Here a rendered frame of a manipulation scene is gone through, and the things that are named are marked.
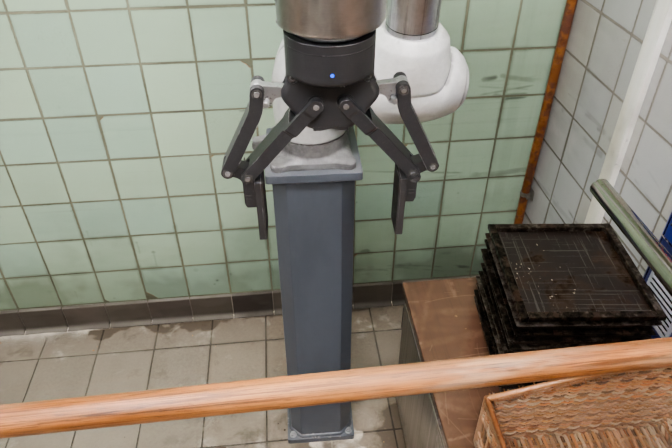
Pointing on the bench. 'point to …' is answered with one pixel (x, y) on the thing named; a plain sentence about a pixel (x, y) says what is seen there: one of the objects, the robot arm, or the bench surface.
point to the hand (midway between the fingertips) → (330, 219)
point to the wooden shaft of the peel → (330, 387)
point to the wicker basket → (581, 413)
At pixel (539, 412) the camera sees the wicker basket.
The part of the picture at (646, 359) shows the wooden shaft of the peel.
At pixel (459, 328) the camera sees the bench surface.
